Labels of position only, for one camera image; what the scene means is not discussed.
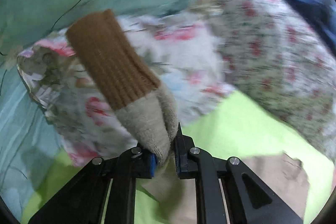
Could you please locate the teal floral pillow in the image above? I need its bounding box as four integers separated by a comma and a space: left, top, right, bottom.
1, 0, 191, 218

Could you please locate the pink floral ruffled pillow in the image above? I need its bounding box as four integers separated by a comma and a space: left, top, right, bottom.
17, 10, 233, 166

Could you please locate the light green bed sheet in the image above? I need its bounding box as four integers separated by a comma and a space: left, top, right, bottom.
21, 91, 334, 223

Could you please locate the red rose floral quilt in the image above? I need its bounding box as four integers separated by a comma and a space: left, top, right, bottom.
209, 0, 335, 160

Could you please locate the beige knitted sweater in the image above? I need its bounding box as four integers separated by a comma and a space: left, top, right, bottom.
66, 10, 302, 223

